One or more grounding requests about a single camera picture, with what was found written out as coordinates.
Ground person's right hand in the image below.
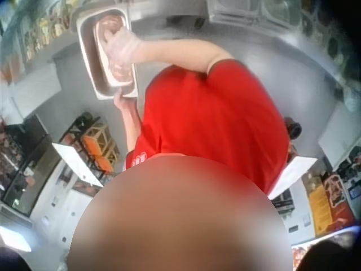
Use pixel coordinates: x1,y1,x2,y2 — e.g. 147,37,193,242
102,27,143,68

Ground person's left hand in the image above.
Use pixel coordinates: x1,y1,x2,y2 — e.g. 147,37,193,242
113,91,137,114

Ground steel gastronorm pan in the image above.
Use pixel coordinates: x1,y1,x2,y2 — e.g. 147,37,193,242
76,8,139,101

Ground pink raw meat portion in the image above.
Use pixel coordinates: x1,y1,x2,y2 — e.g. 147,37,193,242
94,15,134,87

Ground shelf of packaged goods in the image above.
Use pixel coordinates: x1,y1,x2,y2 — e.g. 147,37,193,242
0,0,78,82

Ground rack with orange crates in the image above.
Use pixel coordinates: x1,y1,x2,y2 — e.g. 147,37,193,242
58,112,121,181

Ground white flat board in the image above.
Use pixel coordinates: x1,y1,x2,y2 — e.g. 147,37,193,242
266,155,319,200
51,142,105,188

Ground steel kitchen equipment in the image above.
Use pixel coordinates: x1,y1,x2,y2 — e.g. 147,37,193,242
207,0,304,29

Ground black glass display counter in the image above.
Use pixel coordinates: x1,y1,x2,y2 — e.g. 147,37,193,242
0,114,61,218

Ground person's legs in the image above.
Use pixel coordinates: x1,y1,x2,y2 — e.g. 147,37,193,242
283,116,303,141

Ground orange wall poster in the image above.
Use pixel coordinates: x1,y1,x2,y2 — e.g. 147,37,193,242
307,172,356,237

